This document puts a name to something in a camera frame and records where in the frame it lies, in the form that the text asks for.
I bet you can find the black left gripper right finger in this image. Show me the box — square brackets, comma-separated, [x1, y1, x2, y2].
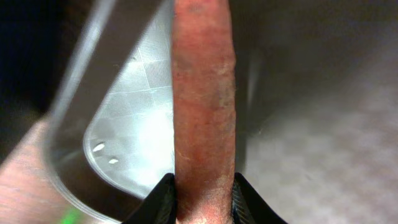
[231, 172, 287, 224]

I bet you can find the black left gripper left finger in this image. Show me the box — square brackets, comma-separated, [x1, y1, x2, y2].
[122, 173, 177, 224]

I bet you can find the orange carrot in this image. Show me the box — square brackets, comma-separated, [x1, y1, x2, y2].
[172, 0, 236, 223]

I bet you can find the brown serving tray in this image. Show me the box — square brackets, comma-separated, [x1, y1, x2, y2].
[45, 1, 397, 223]

